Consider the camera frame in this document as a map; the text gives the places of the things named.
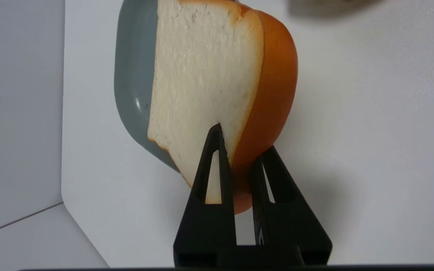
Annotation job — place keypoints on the grey oval plate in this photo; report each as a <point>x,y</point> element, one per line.
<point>134,56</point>

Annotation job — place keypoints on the white toast bread slice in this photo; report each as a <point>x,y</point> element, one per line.
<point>202,75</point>

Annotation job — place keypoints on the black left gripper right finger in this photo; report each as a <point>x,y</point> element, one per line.
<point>296,226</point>

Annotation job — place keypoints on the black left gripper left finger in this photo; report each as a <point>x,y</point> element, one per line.
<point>207,224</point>

